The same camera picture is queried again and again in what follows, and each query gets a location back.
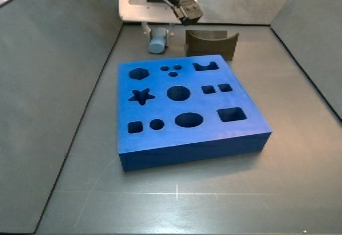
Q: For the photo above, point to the light blue oval cylinder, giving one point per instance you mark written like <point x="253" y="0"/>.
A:
<point x="156" y="44"/>

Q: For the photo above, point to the black curved fixture stand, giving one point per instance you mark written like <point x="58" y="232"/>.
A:
<point x="205" y="42"/>

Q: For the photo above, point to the blue foam shape-sorter block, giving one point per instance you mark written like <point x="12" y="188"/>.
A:
<point x="184" y="111"/>

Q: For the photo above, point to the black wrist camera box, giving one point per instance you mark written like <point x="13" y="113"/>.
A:
<point x="187" y="11"/>

